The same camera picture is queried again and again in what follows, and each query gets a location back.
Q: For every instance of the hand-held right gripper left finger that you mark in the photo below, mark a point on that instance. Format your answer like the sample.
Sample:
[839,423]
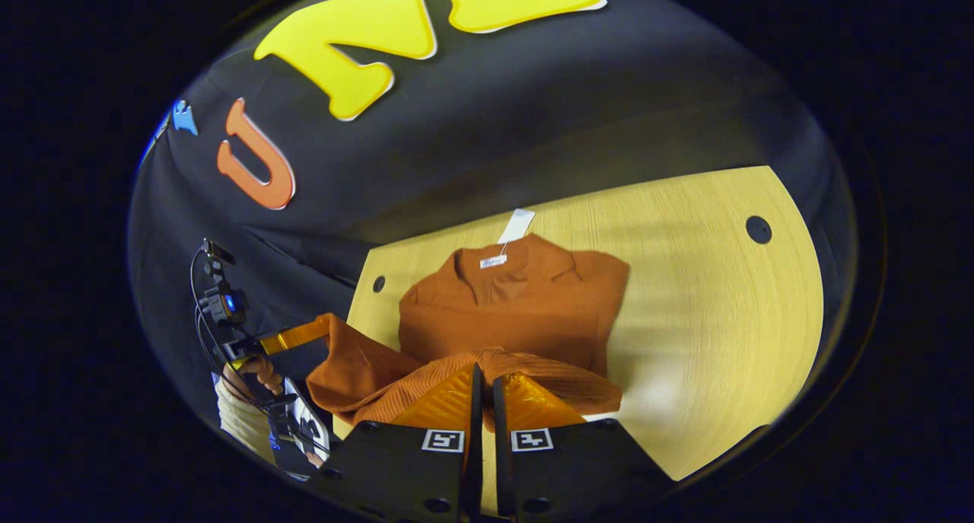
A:
[473,470]

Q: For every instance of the white paper hang tag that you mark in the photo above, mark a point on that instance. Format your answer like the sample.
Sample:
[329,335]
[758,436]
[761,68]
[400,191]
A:
[517,224]

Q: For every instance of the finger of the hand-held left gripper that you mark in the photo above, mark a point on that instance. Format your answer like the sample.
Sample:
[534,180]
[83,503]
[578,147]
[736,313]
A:
[308,432]
[293,336]

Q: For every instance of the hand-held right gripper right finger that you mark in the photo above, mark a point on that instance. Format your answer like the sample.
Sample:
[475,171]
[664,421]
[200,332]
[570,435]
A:
[502,470]

